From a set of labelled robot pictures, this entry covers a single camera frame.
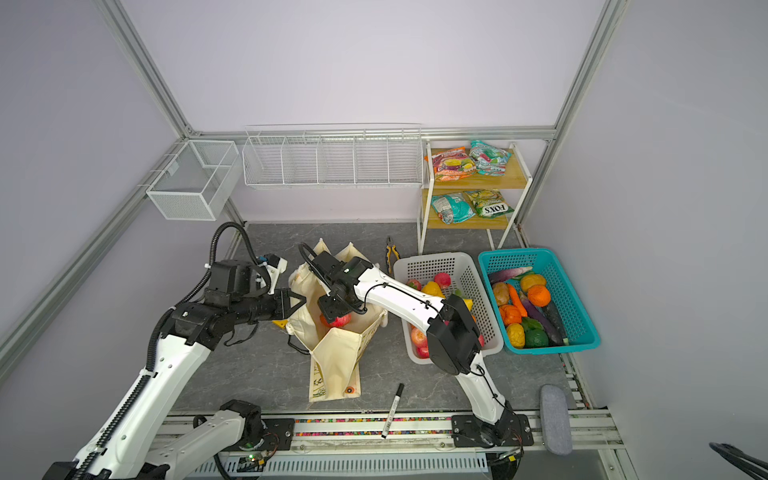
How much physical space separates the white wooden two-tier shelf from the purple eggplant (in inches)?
9.0

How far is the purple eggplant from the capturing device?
2.89 ft

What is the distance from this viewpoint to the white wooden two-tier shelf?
2.81 feet

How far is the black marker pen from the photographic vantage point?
0.76 m
